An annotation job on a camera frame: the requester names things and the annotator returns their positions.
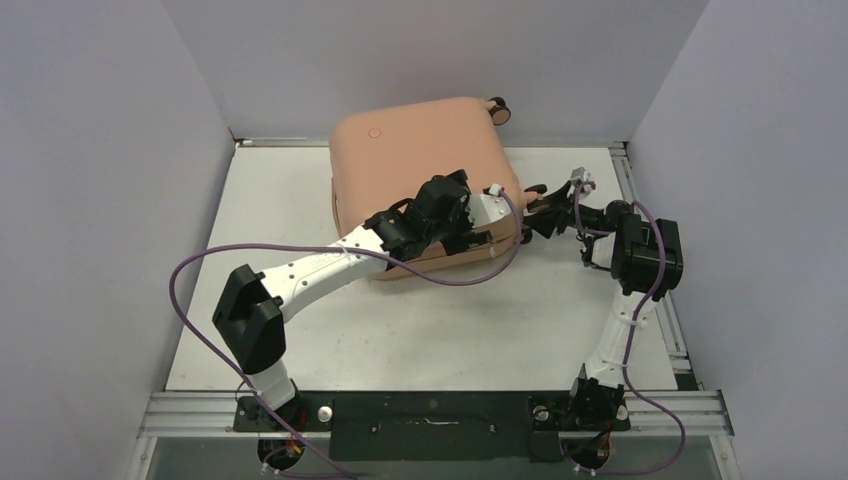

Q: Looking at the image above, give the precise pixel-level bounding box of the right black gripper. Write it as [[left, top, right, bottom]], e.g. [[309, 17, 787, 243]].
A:
[[520, 181, 602, 237]]

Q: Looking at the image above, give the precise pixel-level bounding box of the pink suitcase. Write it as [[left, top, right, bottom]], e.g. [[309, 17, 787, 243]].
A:
[[329, 97, 527, 280]]

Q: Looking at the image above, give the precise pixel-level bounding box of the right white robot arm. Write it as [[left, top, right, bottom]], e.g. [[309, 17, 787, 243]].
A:
[[523, 180, 684, 429]]

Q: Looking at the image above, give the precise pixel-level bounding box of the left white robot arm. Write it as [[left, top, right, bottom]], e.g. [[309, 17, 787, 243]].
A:
[[212, 170, 514, 430]]

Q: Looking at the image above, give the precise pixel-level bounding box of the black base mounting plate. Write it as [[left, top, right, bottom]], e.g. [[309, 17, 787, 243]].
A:
[[233, 390, 631, 463]]

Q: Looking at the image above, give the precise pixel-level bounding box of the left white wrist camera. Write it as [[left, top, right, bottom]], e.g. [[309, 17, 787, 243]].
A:
[[466, 183, 515, 239]]

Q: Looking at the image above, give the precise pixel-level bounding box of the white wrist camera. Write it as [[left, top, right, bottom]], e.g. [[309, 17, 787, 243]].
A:
[[570, 167, 596, 194], [466, 183, 515, 239]]

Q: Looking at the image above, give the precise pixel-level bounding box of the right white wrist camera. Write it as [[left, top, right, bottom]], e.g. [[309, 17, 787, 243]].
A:
[[570, 167, 596, 194]]

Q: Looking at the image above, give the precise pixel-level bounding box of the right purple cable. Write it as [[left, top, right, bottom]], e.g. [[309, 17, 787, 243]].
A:
[[572, 180, 688, 477]]

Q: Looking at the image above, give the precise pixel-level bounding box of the purple cable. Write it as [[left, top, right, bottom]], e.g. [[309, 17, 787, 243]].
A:
[[572, 180, 688, 477], [168, 188, 526, 480]]

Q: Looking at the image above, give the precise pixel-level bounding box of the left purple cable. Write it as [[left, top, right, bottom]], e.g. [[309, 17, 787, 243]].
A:
[[168, 188, 526, 480]]

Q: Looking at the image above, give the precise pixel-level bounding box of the aluminium frame rail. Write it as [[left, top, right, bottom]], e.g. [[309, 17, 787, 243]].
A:
[[131, 144, 732, 479]]

